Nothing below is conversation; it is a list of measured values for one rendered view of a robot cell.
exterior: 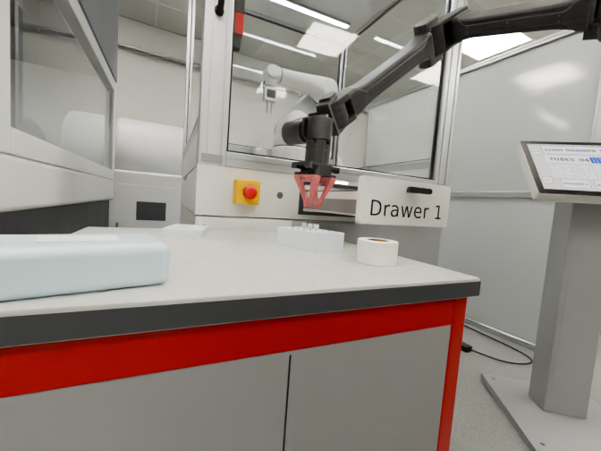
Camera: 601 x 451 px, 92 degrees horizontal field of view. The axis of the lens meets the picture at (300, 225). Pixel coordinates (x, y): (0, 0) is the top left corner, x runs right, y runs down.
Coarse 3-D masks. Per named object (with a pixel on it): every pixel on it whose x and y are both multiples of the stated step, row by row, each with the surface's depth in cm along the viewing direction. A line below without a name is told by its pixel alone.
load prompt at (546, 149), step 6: (546, 150) 123; (552, 150) 122; (558, 150) 122; (564, 150) 122; (570, 150) 121; (576, 150) 121; (582, 150) 120; (588, 150) 120; (594, 150) 120; (600, 150) 119
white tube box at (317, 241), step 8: (280, 232) 65; (288, 232) 63; (296, 232) 61; (304, 232) 60; (312, 232) 59; (320, 232) 61; (328, 232) 62; (336, 232) 63; (280, 240) 65; (288, 240) 63; (296, 240) 61; (304, 240) 60; (312, 240) 58; (320, 240) 57; (328, 240) 59; (336, 240) 61; (304, 248) 60; (312, 248) 58; (320, 248) 58; (328, 248) 59; (336, 248) 61
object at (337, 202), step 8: (320, 192) 87; (328, 192) 83; (336, 192) 79; (344, 192) 75; (352, 192) 72; (328, 200) 82; (336, 200) 78; (344, 200) 75; (352, 200) 72; (304, 208) 97; (312, 208) 91; (320, 208) 86; (328, 208) 82; (336, 208) 78; (344, 208) 75; (352, 208) 72
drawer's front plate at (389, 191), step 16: (368, 176) 66; (368, 192) 67; (384, 192) 68; (400, 192) 70; (432, 192) 75; (448, 192) 77; (368, 208) 67; (384, 208) 69; (400, 208) 71; (432, 208) 76; (448, 208) 78; (384, 224) 69; (400, 224) 71; (416, 224) 74; (432, 224) 76
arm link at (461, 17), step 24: (552, 0) 60; (576, 0) 54; (600, 0) 54; (456, 24) 76; (480, 24) 71; (504, 24) 67; (528, 24) 63; (552, 24) 59; (576, 24) 56; (600, 24) 54
